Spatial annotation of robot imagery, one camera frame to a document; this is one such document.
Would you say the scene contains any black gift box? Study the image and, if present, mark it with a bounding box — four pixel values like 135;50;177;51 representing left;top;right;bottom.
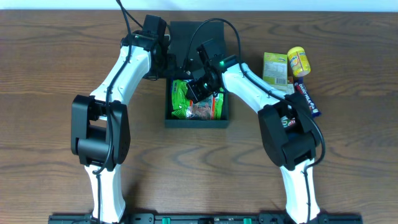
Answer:
165;21;229;129

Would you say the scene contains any purple Dairy Milk bar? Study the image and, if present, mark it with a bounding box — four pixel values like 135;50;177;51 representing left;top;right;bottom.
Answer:
294;77;322;118

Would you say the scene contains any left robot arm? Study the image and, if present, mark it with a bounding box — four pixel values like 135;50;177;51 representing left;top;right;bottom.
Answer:
71;15;175;223

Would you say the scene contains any light green carton box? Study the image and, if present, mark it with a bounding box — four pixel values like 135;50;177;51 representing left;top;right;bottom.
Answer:
262;52;287;89

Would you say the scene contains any yellow plastic jar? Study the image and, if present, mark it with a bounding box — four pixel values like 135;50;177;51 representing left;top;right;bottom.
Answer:
287;47;311;78

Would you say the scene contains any green red KitKat bar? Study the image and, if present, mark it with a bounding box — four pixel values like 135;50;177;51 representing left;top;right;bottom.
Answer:
281;116;295;128

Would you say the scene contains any brown and white carton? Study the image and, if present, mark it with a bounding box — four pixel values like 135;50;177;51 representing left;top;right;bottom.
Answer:
286;76;295;95

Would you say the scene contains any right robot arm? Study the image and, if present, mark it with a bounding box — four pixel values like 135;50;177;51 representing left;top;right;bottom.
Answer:
187;39;323;223

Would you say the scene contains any green snack mix bag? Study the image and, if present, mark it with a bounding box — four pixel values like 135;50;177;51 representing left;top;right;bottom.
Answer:
171;80;224;120

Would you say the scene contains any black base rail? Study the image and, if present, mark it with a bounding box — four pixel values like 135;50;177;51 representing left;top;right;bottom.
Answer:
48;212;364;224

